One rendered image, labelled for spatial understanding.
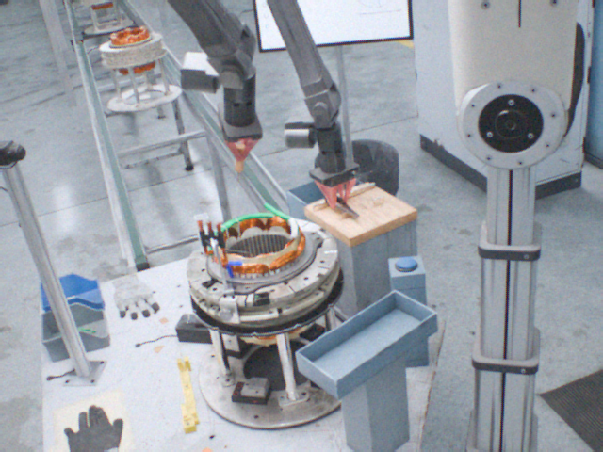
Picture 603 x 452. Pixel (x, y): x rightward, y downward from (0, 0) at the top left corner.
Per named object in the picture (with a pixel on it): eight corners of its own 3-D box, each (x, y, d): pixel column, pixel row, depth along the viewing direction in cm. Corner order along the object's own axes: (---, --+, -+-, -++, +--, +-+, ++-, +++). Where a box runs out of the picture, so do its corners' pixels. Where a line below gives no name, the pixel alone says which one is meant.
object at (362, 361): (350, 493, 126) (335, 381, 112) (314, 461, 134) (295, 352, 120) (440, 423, 138) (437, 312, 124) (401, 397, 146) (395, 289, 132)
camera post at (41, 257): (92, 369, 168) (17, 160, 140) (89, 378, 165) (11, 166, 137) (82, 369, 168) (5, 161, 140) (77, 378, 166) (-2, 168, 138)
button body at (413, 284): (398, 369, 154) (391, 277, 141) (394, 348, 160) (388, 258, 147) (429, 365, 153) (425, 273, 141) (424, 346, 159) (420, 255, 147)
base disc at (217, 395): (182, 346, 170) (181, 343, 169) (324, 297, 179) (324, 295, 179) (225, 453, 137) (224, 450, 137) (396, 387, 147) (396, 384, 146)
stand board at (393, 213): (304, 215, 167) (303, 206, 166) (368, 190, 175) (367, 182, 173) (350, 248, 152) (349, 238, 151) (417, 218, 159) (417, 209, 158)
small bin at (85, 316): (106, 317, 187) (100, 296, 183) (112, 347, 175) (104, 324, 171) (49, 334, 183) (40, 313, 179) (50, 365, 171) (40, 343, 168)
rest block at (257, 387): (247, 382, 151) (245, 375, 150) (270, 384, 150) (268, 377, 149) (241, 395, 148) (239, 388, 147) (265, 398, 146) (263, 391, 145)
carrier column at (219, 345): (220, 375, 157) (202, 301, 147) (230, 371, 157) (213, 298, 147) (223, 381, 155) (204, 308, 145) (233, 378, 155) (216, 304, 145)
